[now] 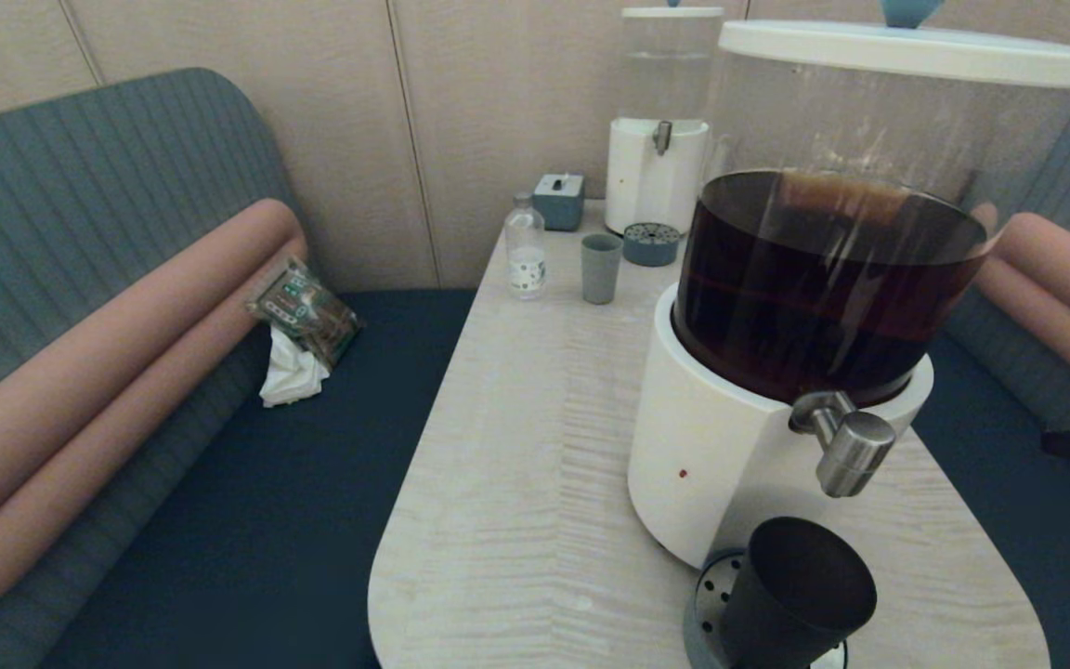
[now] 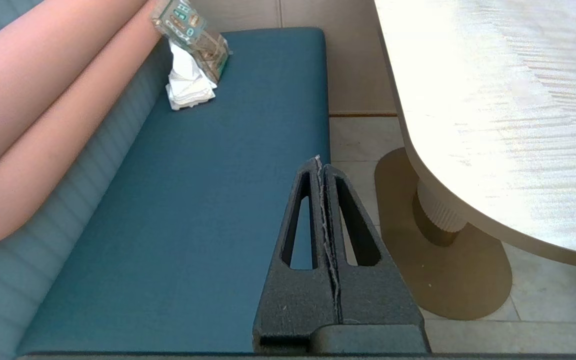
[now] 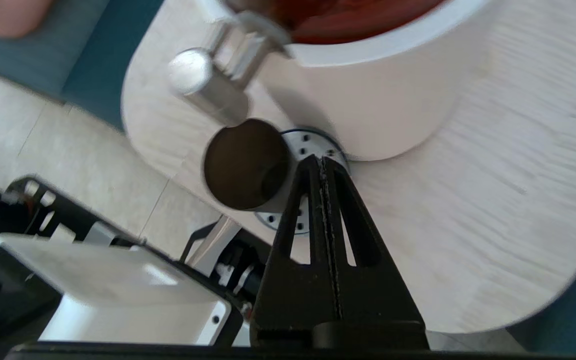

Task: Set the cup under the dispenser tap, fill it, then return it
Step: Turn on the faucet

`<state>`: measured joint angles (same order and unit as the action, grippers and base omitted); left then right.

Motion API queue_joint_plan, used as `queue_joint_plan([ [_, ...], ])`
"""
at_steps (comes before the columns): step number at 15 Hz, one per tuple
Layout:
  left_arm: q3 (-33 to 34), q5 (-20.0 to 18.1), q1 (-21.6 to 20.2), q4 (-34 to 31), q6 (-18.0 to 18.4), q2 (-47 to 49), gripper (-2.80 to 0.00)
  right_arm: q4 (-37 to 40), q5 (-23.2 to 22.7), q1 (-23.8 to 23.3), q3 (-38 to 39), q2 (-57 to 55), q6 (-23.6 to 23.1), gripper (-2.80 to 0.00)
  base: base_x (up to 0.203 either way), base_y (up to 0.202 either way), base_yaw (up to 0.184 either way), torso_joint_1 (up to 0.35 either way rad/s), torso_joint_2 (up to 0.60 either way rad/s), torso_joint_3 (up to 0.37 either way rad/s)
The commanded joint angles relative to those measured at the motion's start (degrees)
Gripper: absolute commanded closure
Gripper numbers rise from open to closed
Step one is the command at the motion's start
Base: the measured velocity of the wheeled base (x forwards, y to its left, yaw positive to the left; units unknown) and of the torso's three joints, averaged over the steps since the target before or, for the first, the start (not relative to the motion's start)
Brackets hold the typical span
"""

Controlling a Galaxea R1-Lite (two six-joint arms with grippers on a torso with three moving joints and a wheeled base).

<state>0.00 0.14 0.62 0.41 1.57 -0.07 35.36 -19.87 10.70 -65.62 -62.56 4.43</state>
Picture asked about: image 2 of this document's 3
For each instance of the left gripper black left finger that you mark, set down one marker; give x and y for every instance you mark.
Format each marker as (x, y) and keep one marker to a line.
(293, 300)

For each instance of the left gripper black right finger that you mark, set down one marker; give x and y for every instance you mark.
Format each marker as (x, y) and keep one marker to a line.
(378, 295)

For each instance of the blue-grey upholstered sofa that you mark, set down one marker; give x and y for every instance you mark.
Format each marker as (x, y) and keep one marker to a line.
(193, 200)

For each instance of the white crumpled tissue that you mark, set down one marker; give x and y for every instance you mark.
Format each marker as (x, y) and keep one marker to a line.
(188, 85)

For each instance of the green snack packet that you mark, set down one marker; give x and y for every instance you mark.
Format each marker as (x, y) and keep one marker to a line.
(193, 30)

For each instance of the pink bolster cushion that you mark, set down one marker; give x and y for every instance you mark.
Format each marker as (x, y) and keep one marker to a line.
(28, 65)
(28, 175)

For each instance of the beige table pedestal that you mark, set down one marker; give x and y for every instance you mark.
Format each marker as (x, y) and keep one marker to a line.
(458, 270)

